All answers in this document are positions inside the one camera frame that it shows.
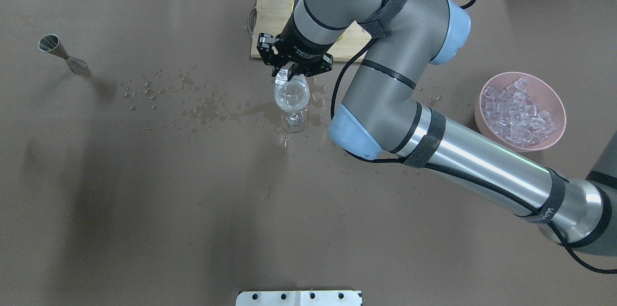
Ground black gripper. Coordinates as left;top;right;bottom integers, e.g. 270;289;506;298
256;17;333;78

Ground single clear ice cube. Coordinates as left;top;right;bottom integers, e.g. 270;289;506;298
275;68;294;86

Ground steel double jigger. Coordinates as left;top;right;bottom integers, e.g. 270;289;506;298
38;34;90;76

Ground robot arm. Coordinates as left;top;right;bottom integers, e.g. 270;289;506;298
256;0;617;256

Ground clear wine glass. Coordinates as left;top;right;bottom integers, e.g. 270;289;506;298
274;75;310;133

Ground pile of clear ice cubes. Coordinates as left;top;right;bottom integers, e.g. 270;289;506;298
480;77;557;148

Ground wooden cutting board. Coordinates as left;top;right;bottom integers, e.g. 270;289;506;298
250;0;370;62

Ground brown table mat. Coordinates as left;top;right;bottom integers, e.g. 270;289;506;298
1;0;616;306

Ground pink plastic bowl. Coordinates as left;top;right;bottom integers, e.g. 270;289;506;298
474;72;567;152

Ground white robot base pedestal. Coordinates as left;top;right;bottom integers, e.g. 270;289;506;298
235;290;363;306

